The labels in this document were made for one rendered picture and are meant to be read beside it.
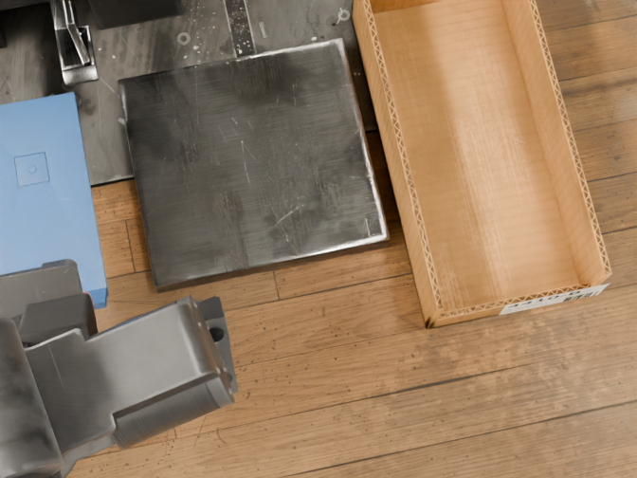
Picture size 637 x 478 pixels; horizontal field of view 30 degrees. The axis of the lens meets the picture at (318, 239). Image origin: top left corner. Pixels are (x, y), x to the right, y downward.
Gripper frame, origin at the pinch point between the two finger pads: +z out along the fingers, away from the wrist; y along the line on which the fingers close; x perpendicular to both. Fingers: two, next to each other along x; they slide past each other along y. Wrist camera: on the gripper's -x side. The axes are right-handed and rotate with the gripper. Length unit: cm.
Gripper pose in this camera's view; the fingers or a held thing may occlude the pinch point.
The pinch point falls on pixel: (47, 309)
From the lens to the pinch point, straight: 76.2
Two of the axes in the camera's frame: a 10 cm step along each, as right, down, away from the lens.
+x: -9.8, 1.9, -1.0
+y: -1.6, -9.5, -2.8
